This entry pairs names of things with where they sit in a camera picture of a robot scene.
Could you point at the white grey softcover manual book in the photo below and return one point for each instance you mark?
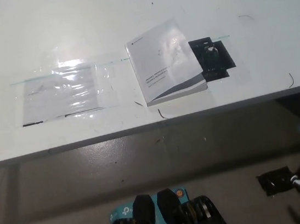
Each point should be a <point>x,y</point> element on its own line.
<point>160,61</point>

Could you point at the clear plastic sleeve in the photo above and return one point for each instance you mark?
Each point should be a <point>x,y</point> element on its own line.
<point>49,61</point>

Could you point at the thin green tape line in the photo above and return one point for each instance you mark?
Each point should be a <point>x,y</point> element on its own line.
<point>115,61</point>

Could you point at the clear plastic bag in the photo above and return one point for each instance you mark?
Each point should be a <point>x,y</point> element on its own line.
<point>59,96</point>

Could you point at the black square table marker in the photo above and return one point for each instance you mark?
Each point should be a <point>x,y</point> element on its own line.
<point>220,55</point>

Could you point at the grey table leg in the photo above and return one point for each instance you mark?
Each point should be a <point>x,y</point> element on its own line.
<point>14,196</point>

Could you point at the black robot torso teal top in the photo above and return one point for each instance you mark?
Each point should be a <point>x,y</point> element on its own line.
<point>144,215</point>

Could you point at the black square floor marker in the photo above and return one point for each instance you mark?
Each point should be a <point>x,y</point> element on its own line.
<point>275,181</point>

